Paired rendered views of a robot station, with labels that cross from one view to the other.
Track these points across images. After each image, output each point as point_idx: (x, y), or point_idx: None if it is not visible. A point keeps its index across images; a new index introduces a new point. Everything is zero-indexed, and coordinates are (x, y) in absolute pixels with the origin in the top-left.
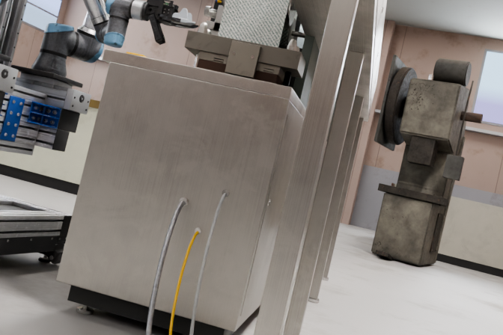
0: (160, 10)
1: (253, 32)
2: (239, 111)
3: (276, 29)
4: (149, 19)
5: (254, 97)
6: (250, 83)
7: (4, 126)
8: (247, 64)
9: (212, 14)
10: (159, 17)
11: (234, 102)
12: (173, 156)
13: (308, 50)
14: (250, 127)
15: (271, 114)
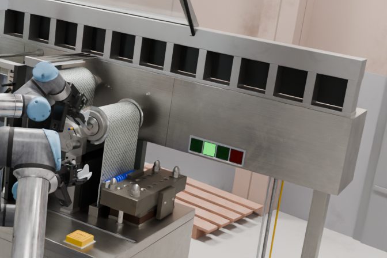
0: (71, 177)
1: (121, 157)
2: (175, 244)
3: (133, 147)
4: (61, 189)
5: (181, 228)
6: (180, 221)
7: None
8: (170, 205)
9: (77, 147)
10: (71, 185)
11: (173, 240)
12: None
13: (144, 151)
14: (179, 250)
15: (188, 233)
